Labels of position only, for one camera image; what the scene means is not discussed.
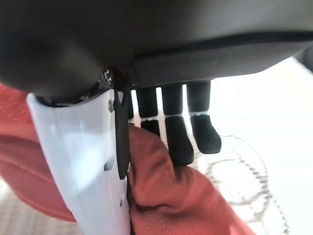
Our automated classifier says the cream wicker basket tray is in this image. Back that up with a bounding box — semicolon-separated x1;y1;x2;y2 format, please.
0;57;313;235

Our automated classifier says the red cloth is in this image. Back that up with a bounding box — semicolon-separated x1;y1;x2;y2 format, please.
0;83;255;235

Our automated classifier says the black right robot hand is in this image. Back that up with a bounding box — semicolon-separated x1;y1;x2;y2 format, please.
0;0;313;235

